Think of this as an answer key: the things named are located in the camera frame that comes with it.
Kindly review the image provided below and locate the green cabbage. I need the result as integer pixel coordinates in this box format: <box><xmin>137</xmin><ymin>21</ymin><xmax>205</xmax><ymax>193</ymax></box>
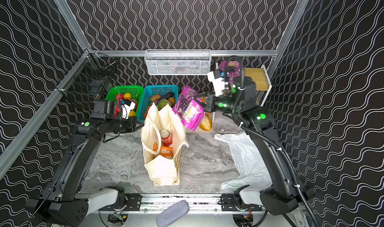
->
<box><xmin>157</xmin><ymin>99</ymin><xmax>172</xmax><ymax>111</ymax></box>

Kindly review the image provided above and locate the cream canvas tote bag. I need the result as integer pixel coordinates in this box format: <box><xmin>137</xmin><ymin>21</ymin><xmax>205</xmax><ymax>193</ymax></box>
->
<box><xmin>141</xmin><ymin>105</ymin><xmax>189</xmax><ymax>186</ymax></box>

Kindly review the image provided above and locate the white wooden two-tier shelf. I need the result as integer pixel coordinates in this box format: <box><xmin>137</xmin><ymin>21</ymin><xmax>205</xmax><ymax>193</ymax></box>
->
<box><xmin>228</xmin><ymin>62</ymin><xmax>272</xmax><ymax>106</ymax></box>

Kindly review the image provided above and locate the green plastic basket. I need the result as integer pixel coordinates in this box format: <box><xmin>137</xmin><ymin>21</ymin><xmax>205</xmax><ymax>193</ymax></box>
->
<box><xmin>105</xmin><ymin>86</ymin><xmax>144</xmax><ymax>113</ymax></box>

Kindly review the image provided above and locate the white plastic bag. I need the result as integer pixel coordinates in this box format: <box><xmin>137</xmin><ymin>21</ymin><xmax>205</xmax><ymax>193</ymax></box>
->
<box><xmin>215</xmin><ymin>132</ymin><xmax>272</xmax><ymax>190</ymax></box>

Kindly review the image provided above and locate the purple snack bag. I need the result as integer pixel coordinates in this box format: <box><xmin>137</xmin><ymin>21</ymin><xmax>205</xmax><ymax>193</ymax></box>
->
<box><xmin>219</xmin><ymin>61</ymin><xmax>241</xmax><ymax>80</ymax></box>
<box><xmin>173</xmin><ymin>86</ymin><xmax>205</xmax><ymax>132</ymax></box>

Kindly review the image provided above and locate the oval golden bread loaf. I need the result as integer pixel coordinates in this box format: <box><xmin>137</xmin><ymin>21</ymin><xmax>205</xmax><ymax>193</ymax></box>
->
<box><xmin>199</xmin><ymin>113</ymin><xmax>213</xmax><ymax>132</ymax></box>

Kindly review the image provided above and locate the red soda can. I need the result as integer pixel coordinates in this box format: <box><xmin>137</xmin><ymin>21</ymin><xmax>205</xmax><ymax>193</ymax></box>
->
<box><xmin>160</xmin><ymin>130</ymin><xmax>173</xmax><ymax>147</ymax></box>

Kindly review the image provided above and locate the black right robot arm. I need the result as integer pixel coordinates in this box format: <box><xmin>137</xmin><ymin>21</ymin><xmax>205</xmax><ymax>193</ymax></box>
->
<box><xmin>193</xmin><ymin>56</ymin><xmax>320</xmax><ymax>227</ymax></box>

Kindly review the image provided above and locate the purple eggplant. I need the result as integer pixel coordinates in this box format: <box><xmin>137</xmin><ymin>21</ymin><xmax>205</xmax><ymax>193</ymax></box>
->
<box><xmin>154</xmin><ymin>92</ymin><xmax>175</xmax><ymax>105</ymax></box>

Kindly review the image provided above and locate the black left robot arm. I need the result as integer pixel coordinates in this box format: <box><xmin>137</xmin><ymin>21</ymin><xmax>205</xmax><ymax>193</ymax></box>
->
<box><xmin>25</xmin><ymin>100</ymin><xmax>144</xmax><ymax>227</ymax></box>

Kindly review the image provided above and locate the beige bread tray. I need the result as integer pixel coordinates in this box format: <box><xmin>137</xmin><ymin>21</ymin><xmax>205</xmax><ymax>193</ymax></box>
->
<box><xmin>186</xmin><ymin>112</ymin><xmax>215</xmax><ymax>133</ymax></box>

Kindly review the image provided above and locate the black wire wall basket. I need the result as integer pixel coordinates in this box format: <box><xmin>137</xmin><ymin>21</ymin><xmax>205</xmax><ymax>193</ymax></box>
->
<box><xmin>58</xmin><ymin>53</ymin><xmax>117</xmax><ymax>110</ymax></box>

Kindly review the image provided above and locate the grey cloth pad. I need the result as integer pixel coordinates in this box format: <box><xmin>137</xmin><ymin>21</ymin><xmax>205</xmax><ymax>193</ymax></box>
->
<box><xmin>156</xmin><ymin>200</ymin><xmax>190</xmax><ymax>227</ymax></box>

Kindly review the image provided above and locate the white wire wall basket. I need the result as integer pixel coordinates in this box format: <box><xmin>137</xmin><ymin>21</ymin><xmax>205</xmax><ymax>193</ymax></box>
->
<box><xmin>144</xmin><ymin>49</ymin><xmax>212</xmax><ymax>76</ymax></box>

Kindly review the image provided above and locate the orange red snack bag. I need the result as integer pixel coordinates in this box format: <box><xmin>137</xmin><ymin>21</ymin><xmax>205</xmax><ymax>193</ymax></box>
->
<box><xmin>153</xmin><ymin>146</ymin><xmax>174</xmax><ymax>160</ymax></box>

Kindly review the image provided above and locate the teal plastic basket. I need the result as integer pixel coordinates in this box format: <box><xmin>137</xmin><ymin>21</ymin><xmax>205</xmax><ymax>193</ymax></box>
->
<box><xmin>137</xmin><ymin>85</ymin><xmax>179</xmax><ymax>122</ymax></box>

